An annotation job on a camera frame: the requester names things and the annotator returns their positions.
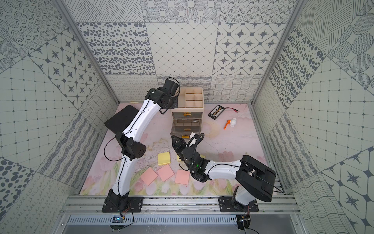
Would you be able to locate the translucent drawer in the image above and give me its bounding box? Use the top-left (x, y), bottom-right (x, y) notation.
top-left (172, 112), bottom-right (203, 119)
top-left (170, 119), bottom-right (202, 139)

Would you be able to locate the pink sticky pad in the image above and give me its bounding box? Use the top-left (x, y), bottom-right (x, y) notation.
top-left (174, 170), bottom-right (190, 185)
top-left (157, 164), bottom-right (174, 182)
top-left (140, 167), bottom-right (158, 186)

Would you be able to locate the beige drawer organizer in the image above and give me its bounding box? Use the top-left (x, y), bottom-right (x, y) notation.
top-left (171, 87), bottom-right (205, 129)

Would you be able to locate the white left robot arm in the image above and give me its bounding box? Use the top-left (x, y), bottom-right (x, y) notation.
top-left (102, 86), bottom-right (180, 213)

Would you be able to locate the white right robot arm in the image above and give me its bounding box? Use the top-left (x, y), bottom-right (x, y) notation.
top-left (171, 133), bottom-right (276, 212)

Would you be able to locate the black battery holder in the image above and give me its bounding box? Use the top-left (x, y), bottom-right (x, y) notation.
top-left (208, 105), bottom-right (239, 120)

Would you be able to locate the white glue bottle orange cap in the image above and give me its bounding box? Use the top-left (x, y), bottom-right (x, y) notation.
top-left (224, 118), bottom-right (237, 129)

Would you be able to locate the black plastic tool case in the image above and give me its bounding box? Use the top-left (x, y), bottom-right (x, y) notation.
top-left (105, 105), bottom-right (139, 134)

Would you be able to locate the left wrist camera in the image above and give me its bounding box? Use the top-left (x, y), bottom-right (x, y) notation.
top-left (162, 77), bottom-right (180, 96)

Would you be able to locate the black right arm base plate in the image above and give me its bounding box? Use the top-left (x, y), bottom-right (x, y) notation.
top-left (218, 196), bottom-right (259, 213)

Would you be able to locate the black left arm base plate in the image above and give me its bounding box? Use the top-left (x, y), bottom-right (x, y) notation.
top-left (101, 197), bottom-right (144, 213)

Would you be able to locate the aluminium mounting rail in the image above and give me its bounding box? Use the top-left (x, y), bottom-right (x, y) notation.
top-left (59, 195), bottom-right (301, 226)

